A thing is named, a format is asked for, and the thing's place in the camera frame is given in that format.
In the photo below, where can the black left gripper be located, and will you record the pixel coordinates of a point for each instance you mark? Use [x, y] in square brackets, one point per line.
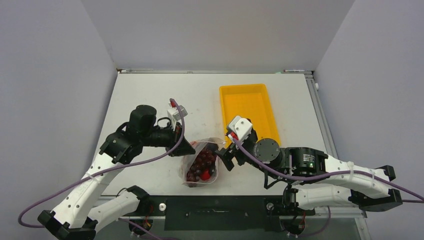
[184, 148]

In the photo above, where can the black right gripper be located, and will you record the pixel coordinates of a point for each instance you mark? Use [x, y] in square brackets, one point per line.
[228, 154]

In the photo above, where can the dark red grape bunch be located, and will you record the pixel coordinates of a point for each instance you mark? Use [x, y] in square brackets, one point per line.
[205, 160]

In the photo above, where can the clear pink-dotted zip bag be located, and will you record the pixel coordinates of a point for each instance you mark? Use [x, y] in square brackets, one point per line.
[216, 144]

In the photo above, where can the red tomato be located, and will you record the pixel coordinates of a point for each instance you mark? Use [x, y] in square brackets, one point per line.
[206, 175]

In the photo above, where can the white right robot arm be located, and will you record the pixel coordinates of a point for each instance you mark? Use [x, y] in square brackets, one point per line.
[314, 178]

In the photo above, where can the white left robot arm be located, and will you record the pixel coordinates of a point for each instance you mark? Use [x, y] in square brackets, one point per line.
[78, 217]

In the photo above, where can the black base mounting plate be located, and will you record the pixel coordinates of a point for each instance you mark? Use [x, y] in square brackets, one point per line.
[218, 212]

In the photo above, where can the yellow plastic tray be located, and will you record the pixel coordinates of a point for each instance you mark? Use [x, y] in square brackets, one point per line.
[250, 101]

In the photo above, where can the marker pen on ledge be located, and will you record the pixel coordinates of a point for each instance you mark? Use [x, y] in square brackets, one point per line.
[294, 71]

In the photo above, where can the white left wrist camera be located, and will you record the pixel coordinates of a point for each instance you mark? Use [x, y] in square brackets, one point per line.
[174, 115]

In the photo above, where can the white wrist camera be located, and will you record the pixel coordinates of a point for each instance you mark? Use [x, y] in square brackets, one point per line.
[239, 128]
[174, 115]

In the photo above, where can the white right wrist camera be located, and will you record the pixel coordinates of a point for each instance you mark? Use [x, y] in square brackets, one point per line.
[239, 128]

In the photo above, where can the aluminium side rail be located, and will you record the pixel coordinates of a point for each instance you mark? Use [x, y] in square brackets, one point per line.
[320, 114]

